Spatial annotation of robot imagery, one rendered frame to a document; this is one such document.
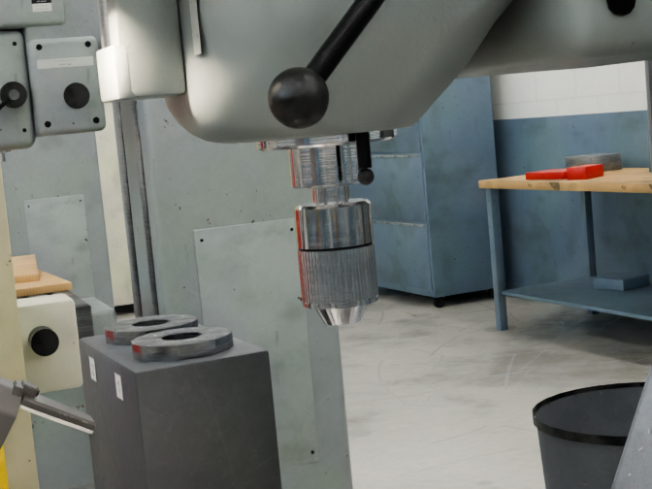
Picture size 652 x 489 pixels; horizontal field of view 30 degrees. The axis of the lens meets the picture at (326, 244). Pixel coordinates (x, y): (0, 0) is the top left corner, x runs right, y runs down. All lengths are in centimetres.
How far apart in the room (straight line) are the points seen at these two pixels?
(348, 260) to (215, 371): 34
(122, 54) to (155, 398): 42
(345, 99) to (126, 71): 12
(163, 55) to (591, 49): 24
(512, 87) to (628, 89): 120
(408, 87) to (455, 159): 740
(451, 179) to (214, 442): 706
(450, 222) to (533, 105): 93
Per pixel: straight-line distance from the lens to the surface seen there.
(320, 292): 72
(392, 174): 835
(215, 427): 105
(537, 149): 803
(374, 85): 67
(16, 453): 249
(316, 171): 72
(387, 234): 852
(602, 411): 299
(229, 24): 65
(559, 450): 265
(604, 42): 70
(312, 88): 58
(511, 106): 826
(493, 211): 707
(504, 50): 75
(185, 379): 103
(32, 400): 92
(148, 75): 68
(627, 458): 108
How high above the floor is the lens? 132
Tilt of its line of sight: 6 degrees down
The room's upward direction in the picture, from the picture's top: 5 degrees counter-clockwise
